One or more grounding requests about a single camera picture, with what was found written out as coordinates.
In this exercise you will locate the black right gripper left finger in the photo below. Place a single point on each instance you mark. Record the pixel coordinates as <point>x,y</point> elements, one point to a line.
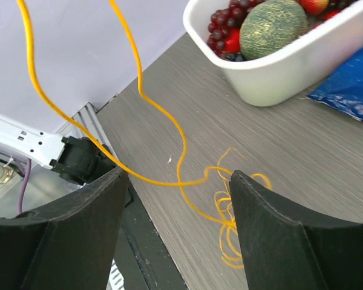
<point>68,243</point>

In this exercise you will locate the small watermelon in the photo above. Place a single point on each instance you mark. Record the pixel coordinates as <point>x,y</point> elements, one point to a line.
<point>270,26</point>

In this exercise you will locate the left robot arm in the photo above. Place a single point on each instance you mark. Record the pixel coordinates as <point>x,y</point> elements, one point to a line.
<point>76,160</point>

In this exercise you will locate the lower purple grape bunch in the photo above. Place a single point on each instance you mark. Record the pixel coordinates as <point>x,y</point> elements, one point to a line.
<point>224,29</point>

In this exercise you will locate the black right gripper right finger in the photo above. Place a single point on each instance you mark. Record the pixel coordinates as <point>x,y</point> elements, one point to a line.
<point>285,245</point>

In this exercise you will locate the blue Doritos chip bag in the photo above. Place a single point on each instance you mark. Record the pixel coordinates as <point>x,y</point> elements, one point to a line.
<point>343,88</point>

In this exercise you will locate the white fruit basket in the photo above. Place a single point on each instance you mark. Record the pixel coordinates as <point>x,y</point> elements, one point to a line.
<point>273,79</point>

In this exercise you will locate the white slotted cable duct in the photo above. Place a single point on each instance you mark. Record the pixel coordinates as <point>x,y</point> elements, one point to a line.
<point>115,279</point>

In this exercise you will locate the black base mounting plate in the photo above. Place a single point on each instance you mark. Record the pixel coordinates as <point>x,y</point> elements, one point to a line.
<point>141,256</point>

